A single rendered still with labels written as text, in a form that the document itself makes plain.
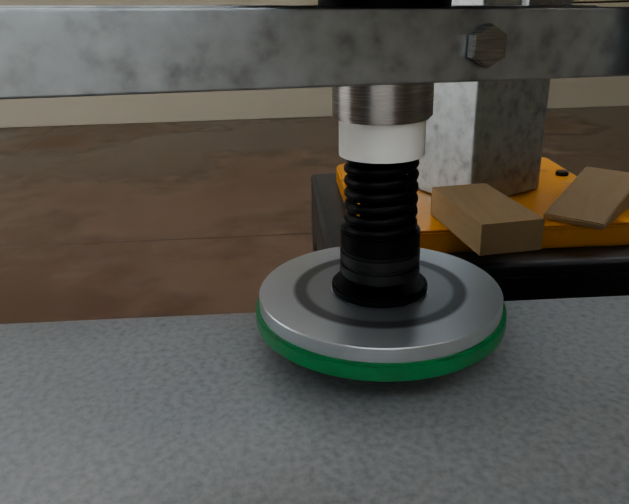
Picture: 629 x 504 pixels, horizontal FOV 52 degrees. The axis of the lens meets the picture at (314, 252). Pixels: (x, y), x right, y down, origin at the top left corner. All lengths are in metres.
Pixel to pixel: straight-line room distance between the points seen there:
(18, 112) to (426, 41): 6.52
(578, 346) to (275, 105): 5.96
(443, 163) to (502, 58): 0.75
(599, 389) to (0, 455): 0.46
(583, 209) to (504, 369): 0.63
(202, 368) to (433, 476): 0.23
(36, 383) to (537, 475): 0.40
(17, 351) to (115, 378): 0.12
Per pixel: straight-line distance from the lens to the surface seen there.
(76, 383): 0.59
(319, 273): 0.61
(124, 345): 0.63
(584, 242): 1.17
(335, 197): 1.38
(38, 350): 0.66
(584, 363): 0.61
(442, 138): 1.23
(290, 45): 0.44
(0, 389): 0.61
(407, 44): 0.47
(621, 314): 0.71
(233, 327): 0.64
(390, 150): 0.50
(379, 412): 0.52
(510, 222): 0.99
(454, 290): 0.58
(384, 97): 0.49
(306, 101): 6.49
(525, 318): 0.67
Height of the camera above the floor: 1.15
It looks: 22 degrees down
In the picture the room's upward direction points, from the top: 1 degrees counter-clockwise
